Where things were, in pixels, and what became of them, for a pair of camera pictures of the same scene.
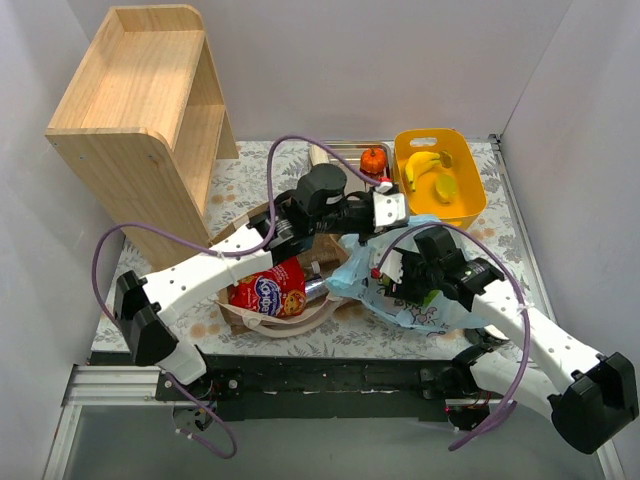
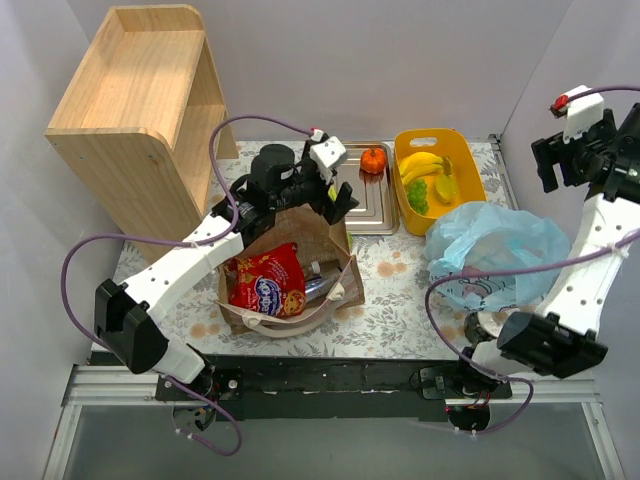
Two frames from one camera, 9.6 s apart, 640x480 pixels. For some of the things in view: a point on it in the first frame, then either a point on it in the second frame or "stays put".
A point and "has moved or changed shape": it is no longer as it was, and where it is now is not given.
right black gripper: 405,276 → 560,157
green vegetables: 430,297 → 418,196
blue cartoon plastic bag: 357,269 → 482,236
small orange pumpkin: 373,160 stays put
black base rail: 263,386 stays put
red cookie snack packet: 277,292 stays put
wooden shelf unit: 144,125 stays put
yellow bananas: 417,162 has moved or changed shape
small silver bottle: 315,288 stays put
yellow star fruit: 445,187 stays put
